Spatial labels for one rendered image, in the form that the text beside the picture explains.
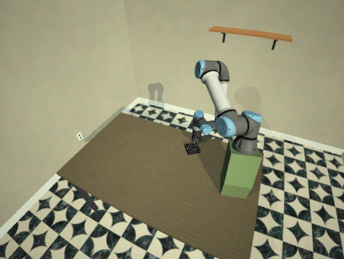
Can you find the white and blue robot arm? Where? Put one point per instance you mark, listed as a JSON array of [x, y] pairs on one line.
[[228, 123]]

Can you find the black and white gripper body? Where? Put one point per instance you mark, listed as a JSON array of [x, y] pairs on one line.
[[196, 137]]

